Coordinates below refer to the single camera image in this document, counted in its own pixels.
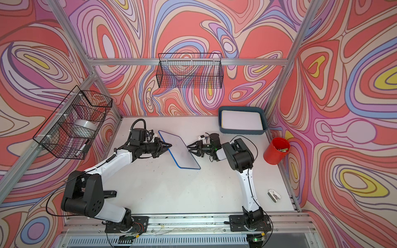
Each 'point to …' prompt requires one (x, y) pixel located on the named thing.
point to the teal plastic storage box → (246, 108)
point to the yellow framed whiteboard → (244, 120)
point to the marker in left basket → (78, 152)
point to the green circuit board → (124, 239)
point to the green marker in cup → (283, 150)
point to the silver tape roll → (85, 126)
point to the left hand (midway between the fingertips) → (172, 146)
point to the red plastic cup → (271, 155)
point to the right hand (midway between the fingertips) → (188, 152)
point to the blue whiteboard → (180, 152)
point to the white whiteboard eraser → (274, 196)
